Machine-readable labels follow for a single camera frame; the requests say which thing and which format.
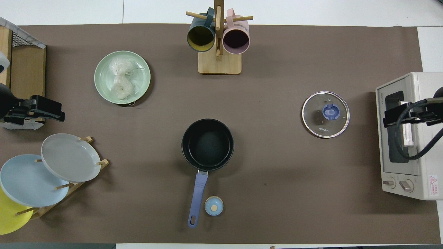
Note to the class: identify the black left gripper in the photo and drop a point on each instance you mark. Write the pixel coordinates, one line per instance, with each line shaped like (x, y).
(41, 105)

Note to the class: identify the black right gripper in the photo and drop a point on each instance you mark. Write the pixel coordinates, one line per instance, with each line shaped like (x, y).
(420, 112)

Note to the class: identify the clear plastic bag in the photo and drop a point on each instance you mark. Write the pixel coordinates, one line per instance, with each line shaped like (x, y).
(121, 86)

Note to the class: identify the glass pot lid blue knob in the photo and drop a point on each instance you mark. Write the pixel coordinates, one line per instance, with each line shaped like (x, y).
(316, 103)

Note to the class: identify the grey plate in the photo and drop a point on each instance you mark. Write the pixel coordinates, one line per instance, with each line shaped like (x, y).
(69, 157)

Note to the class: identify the light green plate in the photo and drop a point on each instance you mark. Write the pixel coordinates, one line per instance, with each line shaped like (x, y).
(104, 79)

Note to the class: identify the wooden plate rack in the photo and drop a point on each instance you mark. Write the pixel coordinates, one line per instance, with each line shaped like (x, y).
(71, 188)

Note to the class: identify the light blue plate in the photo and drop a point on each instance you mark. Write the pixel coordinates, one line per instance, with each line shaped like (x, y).
(27, 183)

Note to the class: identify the yellow plate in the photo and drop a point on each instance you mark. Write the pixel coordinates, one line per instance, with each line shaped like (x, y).
(10, 218)

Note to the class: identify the beige toaster oven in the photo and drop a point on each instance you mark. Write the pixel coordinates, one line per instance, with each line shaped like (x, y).
(425, 155)

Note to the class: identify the white cup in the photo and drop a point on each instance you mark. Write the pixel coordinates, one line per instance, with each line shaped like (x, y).
(3, 62)

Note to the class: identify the brown table mat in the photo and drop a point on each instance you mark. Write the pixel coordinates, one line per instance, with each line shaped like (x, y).
(277, 173)

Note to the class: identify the dark teal mug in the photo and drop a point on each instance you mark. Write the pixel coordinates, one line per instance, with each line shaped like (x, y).
(200, 38)

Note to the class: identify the wooden mug tree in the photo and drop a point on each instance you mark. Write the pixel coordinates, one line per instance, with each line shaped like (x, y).
(219, 64)

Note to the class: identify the pink mug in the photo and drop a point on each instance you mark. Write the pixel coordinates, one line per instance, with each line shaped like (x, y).
(236, 39)

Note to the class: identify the small light blue jar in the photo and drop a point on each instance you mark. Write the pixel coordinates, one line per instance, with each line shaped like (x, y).
(214, 206)

